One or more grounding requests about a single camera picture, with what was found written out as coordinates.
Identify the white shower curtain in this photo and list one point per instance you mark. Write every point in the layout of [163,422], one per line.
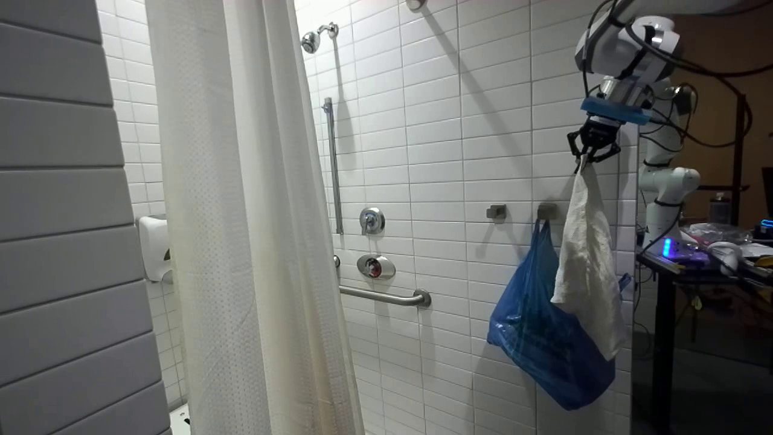
[242,243]

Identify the white soap dispenser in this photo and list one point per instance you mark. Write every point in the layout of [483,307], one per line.
[155,244]

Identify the metal shower head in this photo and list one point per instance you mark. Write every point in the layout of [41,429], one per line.
[309,40]

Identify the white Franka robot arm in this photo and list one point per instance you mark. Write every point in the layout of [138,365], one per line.
[623,52]

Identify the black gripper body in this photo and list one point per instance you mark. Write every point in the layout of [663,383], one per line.
[596,136]

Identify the blue plastic bag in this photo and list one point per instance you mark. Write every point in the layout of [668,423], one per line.
[539,339]

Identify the white towel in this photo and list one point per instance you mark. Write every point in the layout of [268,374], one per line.
[588,267]

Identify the angled horizontal metal grab bar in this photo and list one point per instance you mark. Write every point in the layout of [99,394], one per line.
[388,295]

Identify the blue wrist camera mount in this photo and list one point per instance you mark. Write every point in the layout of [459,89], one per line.
[613,109]

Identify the round metal diverter valve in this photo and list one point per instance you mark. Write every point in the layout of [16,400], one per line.
[371,221]

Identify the metal wall hook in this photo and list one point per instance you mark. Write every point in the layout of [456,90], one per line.
[495,213]
[549,208]

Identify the long vertical metal slide bar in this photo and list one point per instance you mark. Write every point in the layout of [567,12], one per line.
[331,160]

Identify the black table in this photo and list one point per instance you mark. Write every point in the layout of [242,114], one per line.
[666,347]

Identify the clear water bottle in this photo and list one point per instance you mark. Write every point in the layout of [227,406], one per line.
[724,208]

